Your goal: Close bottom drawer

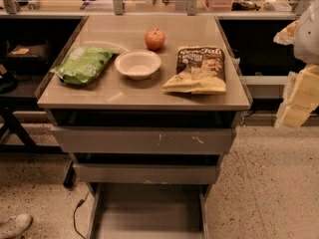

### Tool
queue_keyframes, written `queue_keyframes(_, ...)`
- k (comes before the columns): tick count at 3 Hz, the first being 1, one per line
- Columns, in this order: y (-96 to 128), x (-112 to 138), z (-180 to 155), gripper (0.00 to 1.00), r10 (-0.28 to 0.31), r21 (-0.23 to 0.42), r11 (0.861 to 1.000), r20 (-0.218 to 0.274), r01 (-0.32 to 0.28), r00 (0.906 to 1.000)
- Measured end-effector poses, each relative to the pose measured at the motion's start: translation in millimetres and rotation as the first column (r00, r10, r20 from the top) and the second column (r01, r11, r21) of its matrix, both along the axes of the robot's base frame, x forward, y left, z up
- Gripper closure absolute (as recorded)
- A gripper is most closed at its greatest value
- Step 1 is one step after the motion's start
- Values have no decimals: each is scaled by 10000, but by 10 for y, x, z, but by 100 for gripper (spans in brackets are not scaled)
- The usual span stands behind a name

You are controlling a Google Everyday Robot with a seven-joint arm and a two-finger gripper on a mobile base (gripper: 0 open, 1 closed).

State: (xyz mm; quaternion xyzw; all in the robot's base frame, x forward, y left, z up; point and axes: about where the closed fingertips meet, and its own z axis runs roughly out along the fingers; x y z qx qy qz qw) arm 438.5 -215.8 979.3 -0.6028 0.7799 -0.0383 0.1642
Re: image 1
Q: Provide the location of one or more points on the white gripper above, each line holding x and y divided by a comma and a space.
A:
307, 37

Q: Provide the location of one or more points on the grey bottom drawer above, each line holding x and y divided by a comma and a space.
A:
148, 211

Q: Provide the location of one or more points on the grey drawer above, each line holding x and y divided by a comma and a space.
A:
148, 211
144, 140
147, 174

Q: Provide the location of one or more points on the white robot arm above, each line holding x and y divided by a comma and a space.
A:
303, 34

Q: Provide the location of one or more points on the grey drawer cabinet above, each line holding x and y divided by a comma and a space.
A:
116, 101

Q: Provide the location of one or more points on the grey top drawer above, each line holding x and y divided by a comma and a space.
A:
144, 140

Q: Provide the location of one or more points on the grey middle drawer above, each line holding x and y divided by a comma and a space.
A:
147, 174

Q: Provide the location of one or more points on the brown yellow chip bag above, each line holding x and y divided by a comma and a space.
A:
199, 70

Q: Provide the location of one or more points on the red apple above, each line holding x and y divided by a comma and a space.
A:
154, 39

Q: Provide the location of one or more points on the white bowl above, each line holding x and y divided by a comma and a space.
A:
138, 64

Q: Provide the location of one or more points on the green snack bag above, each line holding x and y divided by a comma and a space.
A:
83, 64

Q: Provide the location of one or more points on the white shoe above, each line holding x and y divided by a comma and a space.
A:
15, 225

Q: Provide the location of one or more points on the black table frame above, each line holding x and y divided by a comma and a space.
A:
12, 124

